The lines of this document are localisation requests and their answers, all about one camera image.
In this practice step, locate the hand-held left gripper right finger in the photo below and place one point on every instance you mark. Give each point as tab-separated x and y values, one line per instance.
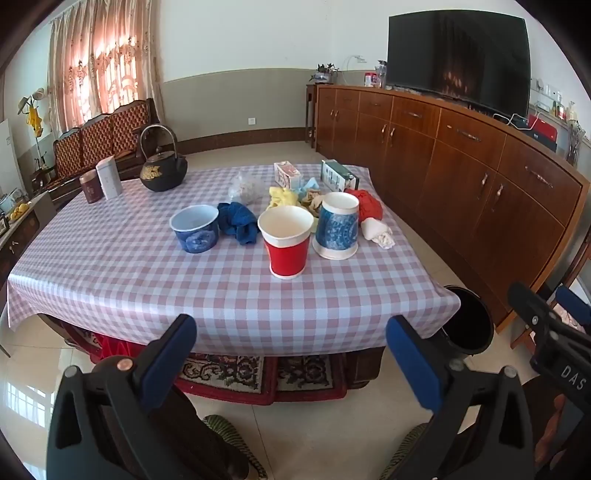
413	369

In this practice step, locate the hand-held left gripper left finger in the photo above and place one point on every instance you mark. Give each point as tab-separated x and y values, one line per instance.
168	364

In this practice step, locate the beige paper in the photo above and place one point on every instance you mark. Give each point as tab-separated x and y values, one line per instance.
314	201

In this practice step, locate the green white carton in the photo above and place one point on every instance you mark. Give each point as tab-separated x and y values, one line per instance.
334	175

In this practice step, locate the yellow garment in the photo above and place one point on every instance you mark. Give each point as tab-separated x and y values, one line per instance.
34	121

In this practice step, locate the light blue plastic bag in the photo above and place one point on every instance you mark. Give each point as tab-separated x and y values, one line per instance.
309	186

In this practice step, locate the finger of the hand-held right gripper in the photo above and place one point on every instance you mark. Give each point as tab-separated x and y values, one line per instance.
572	302
531	304

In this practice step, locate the short blue paper cup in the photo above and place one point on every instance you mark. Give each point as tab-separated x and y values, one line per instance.
196	237

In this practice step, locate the small potted plant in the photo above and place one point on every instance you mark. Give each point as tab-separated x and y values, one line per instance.
323	74

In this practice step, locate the black cast iron teapot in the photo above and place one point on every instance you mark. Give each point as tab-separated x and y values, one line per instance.
161	175

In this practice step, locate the white tissue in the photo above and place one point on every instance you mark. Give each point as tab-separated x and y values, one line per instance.
376	230

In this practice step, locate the yellow fruit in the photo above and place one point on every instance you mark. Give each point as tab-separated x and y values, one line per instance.
19	211

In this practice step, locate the black trash bin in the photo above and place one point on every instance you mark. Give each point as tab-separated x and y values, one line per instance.
466	327

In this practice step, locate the wooden lattice bench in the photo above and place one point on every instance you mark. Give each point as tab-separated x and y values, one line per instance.
101	138

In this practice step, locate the red patterned rug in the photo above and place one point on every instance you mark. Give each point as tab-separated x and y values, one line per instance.
221	374

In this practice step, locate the glass vase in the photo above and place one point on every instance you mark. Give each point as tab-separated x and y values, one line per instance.
573	143

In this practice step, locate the coat stand with hats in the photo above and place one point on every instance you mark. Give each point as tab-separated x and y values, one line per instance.
32	97

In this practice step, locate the pink checked tablecloth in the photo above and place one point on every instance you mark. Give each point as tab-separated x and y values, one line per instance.
138	286

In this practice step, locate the red gift bag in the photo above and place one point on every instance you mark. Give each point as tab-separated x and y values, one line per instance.
117	347

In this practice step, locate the white tin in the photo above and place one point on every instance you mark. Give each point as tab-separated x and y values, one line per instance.
108	177

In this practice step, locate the red lidded jar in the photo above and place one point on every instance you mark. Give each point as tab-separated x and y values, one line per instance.
370	79

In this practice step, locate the red paper cup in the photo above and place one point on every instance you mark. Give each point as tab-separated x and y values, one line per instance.
288	258

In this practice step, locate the small red white carton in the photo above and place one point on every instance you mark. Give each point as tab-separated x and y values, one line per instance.
286	175

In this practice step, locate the clear plastic bag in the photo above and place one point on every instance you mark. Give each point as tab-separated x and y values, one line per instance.
247	188

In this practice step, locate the low wooden cabinet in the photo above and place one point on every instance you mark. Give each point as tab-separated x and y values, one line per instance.
23	230

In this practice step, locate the dark red tin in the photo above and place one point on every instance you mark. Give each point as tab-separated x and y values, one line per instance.
91	187

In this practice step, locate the clear plastic bottle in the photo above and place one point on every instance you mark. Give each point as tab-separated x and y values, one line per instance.
381	74

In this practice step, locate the red box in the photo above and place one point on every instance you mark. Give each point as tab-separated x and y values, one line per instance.
542	131

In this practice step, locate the blue cloth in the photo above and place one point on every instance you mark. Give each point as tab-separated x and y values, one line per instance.
238	221

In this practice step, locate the pink patterned curtain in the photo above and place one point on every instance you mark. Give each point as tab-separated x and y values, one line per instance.
106	60

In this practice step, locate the yellow cloth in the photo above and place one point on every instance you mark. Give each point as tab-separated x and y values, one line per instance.
281	197

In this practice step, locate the black television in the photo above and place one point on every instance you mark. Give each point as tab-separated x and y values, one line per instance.
457	55

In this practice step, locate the red cloth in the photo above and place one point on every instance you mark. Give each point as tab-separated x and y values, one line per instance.
369	207

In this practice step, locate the brown wooden sideboard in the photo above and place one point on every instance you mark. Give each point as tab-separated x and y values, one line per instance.
461	184

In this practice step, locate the tall blue white paper cup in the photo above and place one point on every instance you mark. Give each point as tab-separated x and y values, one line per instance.
334	230

